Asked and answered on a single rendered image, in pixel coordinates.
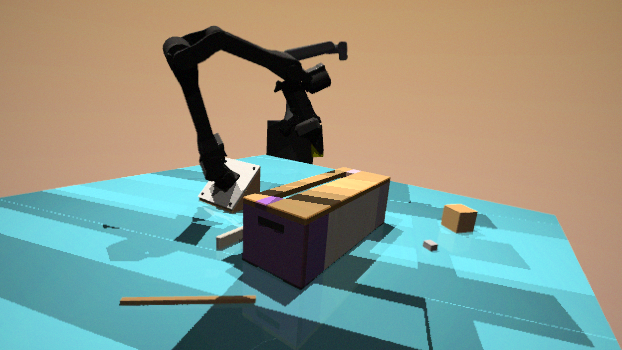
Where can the brown wooden stick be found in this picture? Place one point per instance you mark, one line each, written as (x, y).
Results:
(171, 300)

